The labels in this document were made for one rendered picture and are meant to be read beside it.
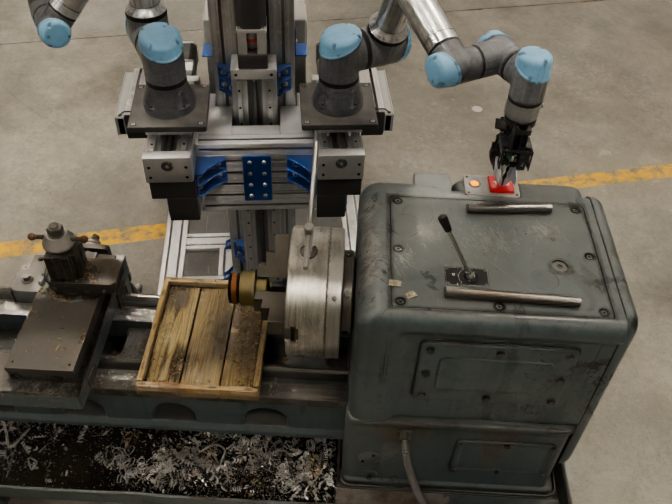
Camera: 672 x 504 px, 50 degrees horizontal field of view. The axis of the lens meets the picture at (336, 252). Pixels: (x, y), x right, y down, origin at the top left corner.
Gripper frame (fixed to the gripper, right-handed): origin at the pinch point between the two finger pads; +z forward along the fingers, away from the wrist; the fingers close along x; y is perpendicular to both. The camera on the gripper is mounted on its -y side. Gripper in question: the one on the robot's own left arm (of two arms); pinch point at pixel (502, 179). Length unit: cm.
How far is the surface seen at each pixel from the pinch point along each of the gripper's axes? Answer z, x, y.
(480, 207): 0.1, -6.3, 10.8
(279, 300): 17, -52, 28
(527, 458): 56, 12, 43
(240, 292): 17, -62, 26
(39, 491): 71, -114, 52
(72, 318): 31, -104, 26
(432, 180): 2.0, -16.7, -0.6
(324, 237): 4.0, -42.3, 19.5
